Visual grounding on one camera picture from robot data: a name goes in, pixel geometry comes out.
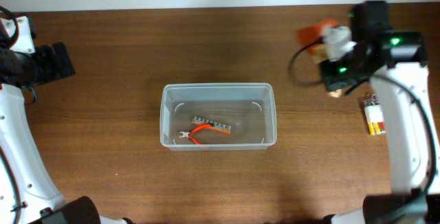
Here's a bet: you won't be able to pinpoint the orange scraper wooden handle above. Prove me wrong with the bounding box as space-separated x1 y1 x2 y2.
296 19 344 98

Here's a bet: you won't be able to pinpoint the clear plastic container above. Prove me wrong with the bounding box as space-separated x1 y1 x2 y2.
159 82 277 151

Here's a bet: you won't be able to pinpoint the orange socket bit rail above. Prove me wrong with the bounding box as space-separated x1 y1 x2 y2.
191 116 232 135

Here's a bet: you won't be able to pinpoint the red handled pliers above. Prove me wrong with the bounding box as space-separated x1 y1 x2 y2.
179 123 212 145

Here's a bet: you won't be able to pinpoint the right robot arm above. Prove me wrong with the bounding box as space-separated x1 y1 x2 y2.
319 1 439 223

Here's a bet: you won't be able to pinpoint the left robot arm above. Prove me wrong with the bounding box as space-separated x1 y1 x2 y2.
1 8 114 224

